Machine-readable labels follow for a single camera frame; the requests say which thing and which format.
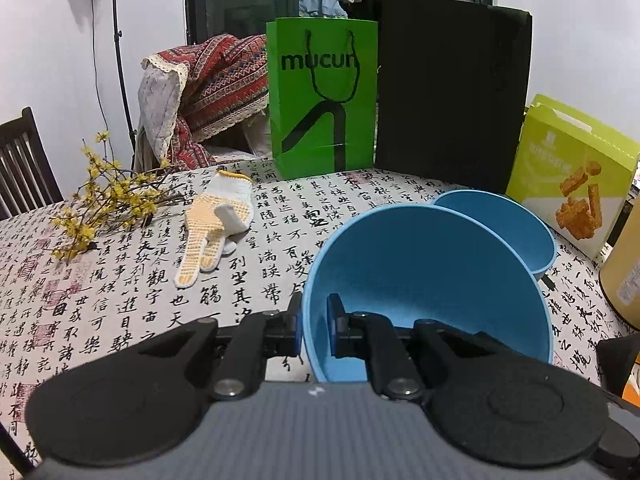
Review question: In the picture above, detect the blue bowl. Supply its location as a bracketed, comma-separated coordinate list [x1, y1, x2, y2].
[434, 190, 556, 280]
[302, 204, 553, 382]

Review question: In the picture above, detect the white yellow dotted glove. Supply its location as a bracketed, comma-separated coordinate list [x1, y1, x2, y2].
[174, 170, 254, 289]

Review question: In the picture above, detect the calligraphy print tablecloth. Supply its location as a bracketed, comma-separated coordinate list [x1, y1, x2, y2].
[0, 154, 637, 466]

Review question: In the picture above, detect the yellow flower branch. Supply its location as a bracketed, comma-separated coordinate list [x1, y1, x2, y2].
[51, 130, 184, 263]

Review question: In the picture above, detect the yellow-green snack box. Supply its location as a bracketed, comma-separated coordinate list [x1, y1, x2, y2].
[506, 94, 639, 259]

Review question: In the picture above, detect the red patterned quilt on chair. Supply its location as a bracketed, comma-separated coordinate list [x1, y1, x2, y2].
[134, 34, 269, 172]

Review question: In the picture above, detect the dark wooden chair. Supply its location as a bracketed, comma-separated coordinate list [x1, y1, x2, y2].
[0, 107, 63, 220]

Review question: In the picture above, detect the black paper bag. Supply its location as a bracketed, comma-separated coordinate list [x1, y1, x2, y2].
[374, 0, 533, 194]

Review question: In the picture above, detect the green paper bag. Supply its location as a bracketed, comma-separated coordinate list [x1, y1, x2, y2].
[267, 18, 378, 180]

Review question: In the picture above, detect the black light stand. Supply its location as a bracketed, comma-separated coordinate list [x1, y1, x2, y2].
[89, 0, 137, 167]

